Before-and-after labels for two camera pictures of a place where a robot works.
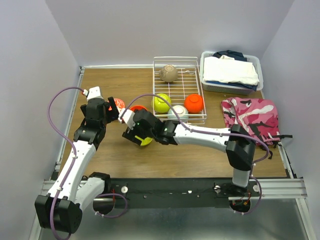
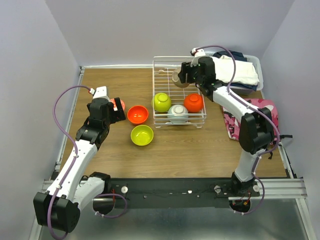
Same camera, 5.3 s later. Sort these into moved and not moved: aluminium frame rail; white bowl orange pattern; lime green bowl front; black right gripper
Moved: black right gripper
Not moved: lime green bowl front; aluminium frame rail; white bowl orange pattern
